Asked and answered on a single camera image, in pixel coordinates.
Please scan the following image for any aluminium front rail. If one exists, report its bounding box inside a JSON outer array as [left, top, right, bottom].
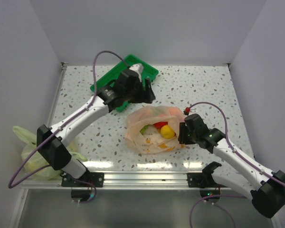
[[21, 172, 271, 190]]

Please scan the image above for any yellow lemon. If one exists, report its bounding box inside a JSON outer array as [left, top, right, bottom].
[[160, 124, 175, 139]]

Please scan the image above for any aluminium side rail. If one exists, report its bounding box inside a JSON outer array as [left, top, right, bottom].
[[46, 62, 68, 126]]

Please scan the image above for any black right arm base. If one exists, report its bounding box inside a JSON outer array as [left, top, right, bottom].
[[186, 161, 227, 189]]

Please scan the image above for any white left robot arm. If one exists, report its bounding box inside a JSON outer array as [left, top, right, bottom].
[[37, 64, 155, 187]]

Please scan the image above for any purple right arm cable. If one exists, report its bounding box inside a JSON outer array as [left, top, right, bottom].
[[189, 102, 285, 228]]

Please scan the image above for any red cable connector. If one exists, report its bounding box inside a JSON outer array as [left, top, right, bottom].
[[183, 107, 190, 115]]

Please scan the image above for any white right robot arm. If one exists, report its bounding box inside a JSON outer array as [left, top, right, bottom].
[[178, 114, 285, 218]]

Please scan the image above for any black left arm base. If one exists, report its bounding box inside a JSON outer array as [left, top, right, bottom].
[[60, 170, 105, 188]]

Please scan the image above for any green grape bunch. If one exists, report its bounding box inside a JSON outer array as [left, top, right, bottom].
[[140, 125, 149, 135]]

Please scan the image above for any red fruit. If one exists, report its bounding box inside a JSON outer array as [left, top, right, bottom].
[[153, 122, 168, 129]]

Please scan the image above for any green plastic tray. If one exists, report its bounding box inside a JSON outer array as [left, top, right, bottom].
[[90, 55, 159, 112]]

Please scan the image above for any orange translucent plastic bag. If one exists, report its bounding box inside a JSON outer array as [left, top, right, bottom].
[[125, 106, 185, 154]]

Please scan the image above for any green translucent plastic bag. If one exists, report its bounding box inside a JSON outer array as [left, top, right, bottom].
[[13, 126, 87, 181]]

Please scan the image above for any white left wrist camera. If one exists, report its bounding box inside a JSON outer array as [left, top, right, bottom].
[[129, 63, 144, 78]]

